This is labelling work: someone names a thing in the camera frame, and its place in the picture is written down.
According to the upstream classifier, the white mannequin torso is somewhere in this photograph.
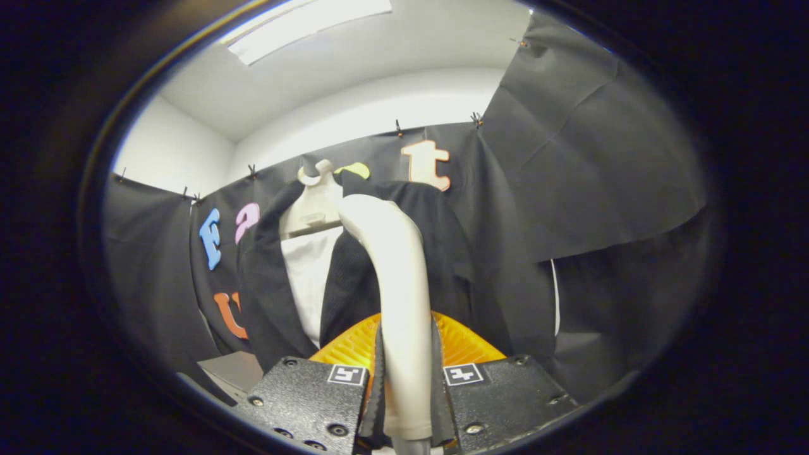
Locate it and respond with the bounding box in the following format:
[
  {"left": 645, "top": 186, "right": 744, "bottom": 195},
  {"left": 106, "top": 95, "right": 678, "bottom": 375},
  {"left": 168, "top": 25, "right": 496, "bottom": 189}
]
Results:
[{"left": 278, "top": 159, "right": 345, "bottom": 348}]

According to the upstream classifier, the ceiling light panel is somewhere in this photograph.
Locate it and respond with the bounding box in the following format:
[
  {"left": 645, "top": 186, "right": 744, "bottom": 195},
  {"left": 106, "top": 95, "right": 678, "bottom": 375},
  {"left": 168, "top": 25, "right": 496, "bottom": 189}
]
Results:
[{"left": 226, "top": 0, "right": 394, "bottom": 66}]

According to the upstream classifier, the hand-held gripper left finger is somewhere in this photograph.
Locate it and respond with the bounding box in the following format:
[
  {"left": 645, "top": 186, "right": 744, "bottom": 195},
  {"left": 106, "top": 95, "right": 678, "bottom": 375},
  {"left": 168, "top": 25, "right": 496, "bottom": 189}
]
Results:
[{"left": 231, "top": 312, "right": 385, "bottom": 455}]

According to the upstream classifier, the black backdrop cloth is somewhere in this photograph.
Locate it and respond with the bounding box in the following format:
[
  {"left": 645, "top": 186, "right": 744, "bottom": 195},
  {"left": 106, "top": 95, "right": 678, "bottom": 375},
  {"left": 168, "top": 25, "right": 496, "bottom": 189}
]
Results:
[{"left": 101, "top": 9, "right": 712, "bottom": 405}]

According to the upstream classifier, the white garment steamer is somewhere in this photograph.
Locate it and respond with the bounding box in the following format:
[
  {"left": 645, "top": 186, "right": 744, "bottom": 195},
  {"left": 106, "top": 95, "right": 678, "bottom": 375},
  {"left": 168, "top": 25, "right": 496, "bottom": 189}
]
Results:
[{"left": 338, "top": 194, "right": 435, "bottom": 443}]

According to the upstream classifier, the row of black cloth clips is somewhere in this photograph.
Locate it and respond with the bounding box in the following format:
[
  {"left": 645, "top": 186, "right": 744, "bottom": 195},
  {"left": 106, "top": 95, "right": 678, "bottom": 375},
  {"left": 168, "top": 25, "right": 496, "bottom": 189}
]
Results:
[{"left": 117, "top": 37, "right": 532, "bottom": 206}]

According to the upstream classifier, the black jacket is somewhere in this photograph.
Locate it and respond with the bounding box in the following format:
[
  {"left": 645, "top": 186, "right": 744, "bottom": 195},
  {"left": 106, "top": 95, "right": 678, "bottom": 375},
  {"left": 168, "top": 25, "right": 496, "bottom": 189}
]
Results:
[{"left": 237, "top": 171, "right": 557, "bottom": 373}]

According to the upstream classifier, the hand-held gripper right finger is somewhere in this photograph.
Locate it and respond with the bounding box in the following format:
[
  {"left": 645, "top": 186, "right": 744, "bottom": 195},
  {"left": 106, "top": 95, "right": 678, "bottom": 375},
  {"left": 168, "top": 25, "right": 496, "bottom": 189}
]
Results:
[{"left": 431, "top": 312, "right": 579, "bottom": 455}]

